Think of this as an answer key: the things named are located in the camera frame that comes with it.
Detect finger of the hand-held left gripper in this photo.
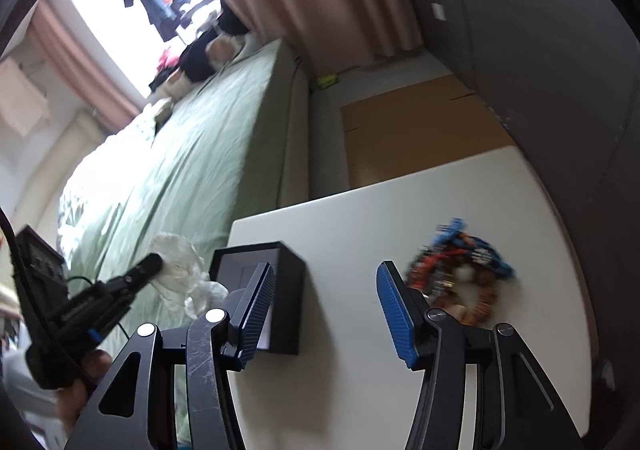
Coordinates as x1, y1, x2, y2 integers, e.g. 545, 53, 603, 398
102, 252, 166, 301

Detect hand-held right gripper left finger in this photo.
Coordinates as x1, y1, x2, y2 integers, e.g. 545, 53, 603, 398
62, 262, 277, 450

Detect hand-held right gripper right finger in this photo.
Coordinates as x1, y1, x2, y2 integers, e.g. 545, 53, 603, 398
376, 260, 586, 450

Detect black jewelry box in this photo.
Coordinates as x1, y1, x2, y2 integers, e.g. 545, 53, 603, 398
209, 242, 307, 356

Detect brown bead bracelet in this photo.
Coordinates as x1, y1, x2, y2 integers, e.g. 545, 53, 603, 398
404, 218, 516, 328

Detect person's left hand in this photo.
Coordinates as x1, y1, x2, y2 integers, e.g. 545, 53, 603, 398
54, 351, 114, 435

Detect clear plastic bag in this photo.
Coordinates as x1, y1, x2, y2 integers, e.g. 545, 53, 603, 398
150, 232, 232, 321

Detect green blanket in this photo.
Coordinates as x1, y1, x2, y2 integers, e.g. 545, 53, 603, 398
57, 37, 283, 450

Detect cream pillow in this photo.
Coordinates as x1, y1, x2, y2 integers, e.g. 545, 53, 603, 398
147, 98, 175, 131

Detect beige bed mattress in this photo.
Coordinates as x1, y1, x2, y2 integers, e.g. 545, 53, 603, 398
272, 37, 313, 211

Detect flat brown cardboard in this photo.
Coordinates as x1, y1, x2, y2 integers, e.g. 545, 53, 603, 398
340, 74, 517, 191

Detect pile of clothes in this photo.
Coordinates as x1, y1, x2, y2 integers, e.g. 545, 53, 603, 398
149, 27, 252, 96

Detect black cable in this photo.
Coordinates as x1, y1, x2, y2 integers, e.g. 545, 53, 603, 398
0, 207, 23, 281

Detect wall air conditioner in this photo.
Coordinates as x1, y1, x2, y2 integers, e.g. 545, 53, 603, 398
0, 57, 52, 137

